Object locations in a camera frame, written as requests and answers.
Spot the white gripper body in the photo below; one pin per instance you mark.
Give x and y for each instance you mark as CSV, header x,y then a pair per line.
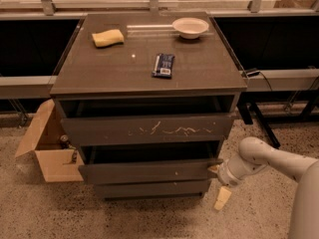
x,y
224,174

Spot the grey bottom drawer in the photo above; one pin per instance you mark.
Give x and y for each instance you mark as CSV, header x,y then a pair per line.
x,y
158,189

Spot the white bowl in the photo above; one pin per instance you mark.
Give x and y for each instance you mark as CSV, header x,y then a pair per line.
x,y
190,28

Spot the scratched grey top drawer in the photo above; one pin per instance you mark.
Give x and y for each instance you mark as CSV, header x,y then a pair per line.
x,y
147,129

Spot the black wheeled stand leg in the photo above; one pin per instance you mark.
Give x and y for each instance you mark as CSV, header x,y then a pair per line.
x,y
245,109

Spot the bottle in cardboard box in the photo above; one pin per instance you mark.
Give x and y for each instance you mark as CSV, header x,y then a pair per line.
x,y
65,142

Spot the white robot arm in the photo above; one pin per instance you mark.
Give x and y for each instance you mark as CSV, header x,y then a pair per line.
x,y
253,156

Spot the dark grey drawer cabinet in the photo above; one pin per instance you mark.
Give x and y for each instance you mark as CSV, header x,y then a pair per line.
x,y
117,81

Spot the blue snack packet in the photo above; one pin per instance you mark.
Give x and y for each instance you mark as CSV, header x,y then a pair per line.
x,y
163,66

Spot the black power adapter with cable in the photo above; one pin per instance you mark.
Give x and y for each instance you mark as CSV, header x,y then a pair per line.
x,y
256,80

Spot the yellow sponge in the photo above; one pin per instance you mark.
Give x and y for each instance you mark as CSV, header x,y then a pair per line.
x,y
108,38

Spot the open cardboard box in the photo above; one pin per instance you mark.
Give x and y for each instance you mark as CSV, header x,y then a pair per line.
x,y
42,138

